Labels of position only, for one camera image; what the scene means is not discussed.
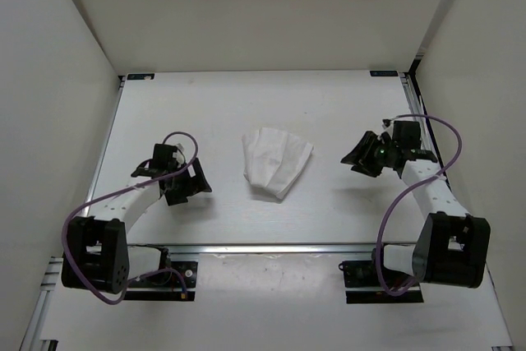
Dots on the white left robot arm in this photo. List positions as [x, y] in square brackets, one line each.
[97, 255]

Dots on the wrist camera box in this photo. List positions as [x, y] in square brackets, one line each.
[179, 153]
[387, 130]

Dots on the aluminium frame rail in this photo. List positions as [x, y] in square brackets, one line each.
[33, 339]
[417, 105]

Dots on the blue corner label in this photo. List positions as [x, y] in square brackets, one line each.
[140, 76]
[383, 73]

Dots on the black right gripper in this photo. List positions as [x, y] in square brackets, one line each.
[368, 141]

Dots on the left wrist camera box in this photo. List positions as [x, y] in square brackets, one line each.
[179, 153]

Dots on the aluminium right frame rail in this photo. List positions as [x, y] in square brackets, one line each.
[417, 105]

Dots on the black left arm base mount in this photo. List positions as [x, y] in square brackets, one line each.
[158, 275]

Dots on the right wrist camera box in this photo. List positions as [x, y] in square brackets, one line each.
[387, 130]

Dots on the blue left corner label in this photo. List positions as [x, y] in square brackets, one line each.
[140, 76]

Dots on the white pleated skirt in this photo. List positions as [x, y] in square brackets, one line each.
[274, 159]

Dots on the blue right corner label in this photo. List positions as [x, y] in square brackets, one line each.
[383, 73]

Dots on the aluminium left frame rail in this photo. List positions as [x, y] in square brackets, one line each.
[33, 339]

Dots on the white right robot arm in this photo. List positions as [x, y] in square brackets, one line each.
[452, 246]

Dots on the aluminium front table rail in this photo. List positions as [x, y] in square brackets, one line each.
[271, 249]

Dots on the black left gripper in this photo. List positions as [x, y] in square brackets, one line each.
[197, 182]

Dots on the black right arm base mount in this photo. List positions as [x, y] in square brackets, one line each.
[361, 284]

